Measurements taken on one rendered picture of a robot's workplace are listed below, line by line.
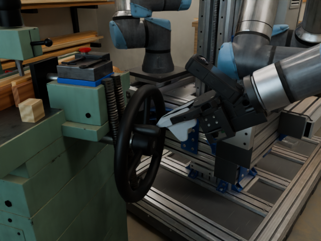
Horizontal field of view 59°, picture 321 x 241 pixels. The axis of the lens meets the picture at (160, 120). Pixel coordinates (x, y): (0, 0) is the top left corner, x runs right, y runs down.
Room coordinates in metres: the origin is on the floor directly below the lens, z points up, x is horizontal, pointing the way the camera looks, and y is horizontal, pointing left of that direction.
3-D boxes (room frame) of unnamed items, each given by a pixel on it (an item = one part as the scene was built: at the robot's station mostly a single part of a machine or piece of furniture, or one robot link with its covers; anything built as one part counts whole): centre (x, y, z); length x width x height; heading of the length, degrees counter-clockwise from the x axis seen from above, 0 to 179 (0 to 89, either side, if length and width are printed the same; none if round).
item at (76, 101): (0.66, 0.18, 0.91); 0.15 x 0.14 x 0.09; 161
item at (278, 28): (0.97, -0.37, 0.98); 0.13 x 0.12 x 0.14; 64
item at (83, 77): (0.67, 0.17, 0.99); 0.13 x 0.11 x 0.06; 161
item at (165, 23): (1.30, 0.02, 0.98); 0.13 x 0.12 x 0.14; 109
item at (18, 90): (0.70, 0.31, 0.92); 0.17 x 0.02 x 0.05; 161
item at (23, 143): (0.69, 0.26, 0.87); 0.61 x 0.30 x 0.06; 161
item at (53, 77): (0.69, 0.26, 0.95); 0.09 x 0.07 x 0.09; 161
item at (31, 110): (0.56, 0.27, 0.92); 0.04 x 0.03 x 0.04; 168
